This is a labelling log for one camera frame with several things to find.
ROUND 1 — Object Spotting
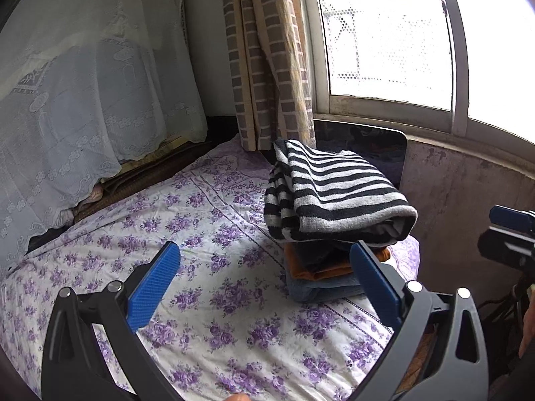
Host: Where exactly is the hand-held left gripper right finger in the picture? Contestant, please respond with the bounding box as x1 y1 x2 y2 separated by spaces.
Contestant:
346 240 490 401

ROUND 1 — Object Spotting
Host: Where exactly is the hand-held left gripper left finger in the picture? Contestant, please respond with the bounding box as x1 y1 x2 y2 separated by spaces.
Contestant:
41 241 182 401

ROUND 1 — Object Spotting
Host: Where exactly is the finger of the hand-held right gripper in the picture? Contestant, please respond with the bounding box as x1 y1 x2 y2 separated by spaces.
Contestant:
489 205 535 235
477 226 535 272

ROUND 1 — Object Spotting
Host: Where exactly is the black white striped sweater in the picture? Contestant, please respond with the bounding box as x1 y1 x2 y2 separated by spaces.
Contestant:
264 139 419 248

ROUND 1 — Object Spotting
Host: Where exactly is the person's right hand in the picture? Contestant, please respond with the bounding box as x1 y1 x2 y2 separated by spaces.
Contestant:
518 298 535 360

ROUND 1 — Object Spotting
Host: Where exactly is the folded orange garment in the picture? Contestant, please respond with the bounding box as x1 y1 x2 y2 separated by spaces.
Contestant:
284 244 391 281

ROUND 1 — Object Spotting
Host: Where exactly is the folded blue garment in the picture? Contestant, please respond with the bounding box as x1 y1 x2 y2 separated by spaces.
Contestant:
286 273 368 305

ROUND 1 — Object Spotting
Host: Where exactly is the folded dark grey garment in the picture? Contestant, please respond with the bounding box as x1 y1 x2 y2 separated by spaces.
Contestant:
299 242 356 274

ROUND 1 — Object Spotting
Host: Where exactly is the purple floral bedsheet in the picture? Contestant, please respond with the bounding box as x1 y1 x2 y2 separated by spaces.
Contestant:
0 134 421 401

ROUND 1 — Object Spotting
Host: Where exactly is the small pink cloth bundle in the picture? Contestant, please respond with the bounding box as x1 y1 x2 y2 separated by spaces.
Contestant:
59 186 105 228

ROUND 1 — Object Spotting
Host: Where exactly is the dark glossy panel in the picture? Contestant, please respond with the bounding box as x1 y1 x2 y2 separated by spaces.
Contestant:
313 119 408 193

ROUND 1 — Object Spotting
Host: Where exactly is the white lace cover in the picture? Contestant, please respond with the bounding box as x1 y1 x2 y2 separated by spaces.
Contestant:
0 0 210 268

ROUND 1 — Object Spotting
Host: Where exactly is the window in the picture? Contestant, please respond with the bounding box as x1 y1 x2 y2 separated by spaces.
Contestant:
297 0 535 163

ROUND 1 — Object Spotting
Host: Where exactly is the brick pattern curtain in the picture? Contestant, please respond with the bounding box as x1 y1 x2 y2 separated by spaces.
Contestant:
219 0 316 151

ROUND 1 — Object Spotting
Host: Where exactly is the black metal frame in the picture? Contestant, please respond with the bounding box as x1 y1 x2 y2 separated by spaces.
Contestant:
480 273 529 335

